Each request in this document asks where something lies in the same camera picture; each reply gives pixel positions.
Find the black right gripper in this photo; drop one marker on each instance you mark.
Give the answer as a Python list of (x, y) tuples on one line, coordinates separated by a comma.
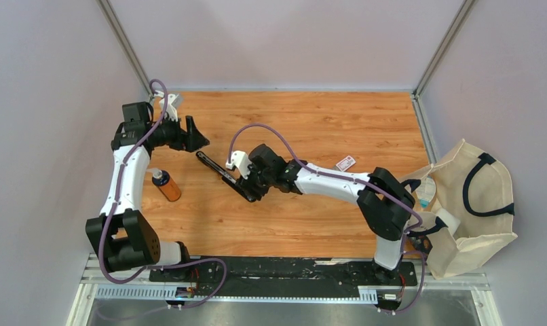
[(259, 193)]

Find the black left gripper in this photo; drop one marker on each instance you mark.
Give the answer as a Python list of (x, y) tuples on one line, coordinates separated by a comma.
[(192, 138)]

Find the black stapler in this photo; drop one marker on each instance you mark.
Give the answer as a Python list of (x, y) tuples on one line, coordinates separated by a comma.
[(226, 177)]

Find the small staple box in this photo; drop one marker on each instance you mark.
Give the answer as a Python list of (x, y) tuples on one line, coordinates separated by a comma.
[(345, 164)]

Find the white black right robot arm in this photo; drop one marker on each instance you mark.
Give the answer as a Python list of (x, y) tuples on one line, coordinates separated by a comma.
[(385, 203)]

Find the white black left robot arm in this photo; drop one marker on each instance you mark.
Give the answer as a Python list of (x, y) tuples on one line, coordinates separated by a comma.
[(121, 236)]

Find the orange round object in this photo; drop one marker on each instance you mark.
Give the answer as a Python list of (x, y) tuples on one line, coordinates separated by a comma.
[(165, 184)]

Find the beige tote bag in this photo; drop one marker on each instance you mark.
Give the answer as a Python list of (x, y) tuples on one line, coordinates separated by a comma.
[(470, 217)]

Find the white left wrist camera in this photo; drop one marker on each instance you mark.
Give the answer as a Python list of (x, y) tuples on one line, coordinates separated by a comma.
[(172, 103)]

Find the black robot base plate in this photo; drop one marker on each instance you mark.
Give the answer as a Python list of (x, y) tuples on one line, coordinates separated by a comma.
[(293, 277)]

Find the aluminium frame rail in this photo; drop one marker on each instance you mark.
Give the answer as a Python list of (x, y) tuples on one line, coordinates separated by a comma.
[(142, 288)]

